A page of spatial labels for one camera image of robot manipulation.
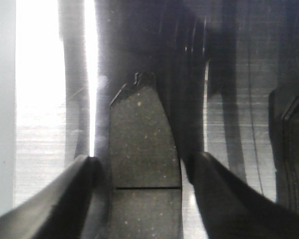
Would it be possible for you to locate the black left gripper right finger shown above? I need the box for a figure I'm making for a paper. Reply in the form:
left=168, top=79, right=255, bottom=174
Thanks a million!
left=185, top=153, right=299, bottom=239

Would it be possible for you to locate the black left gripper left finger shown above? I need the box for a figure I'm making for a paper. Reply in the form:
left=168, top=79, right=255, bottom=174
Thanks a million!
left=0, top=155, right=102, bottom=239

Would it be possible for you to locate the dark grey brake pad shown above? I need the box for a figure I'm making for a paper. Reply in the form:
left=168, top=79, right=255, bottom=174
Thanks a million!
left=109, top=72, right=182, bottom=239

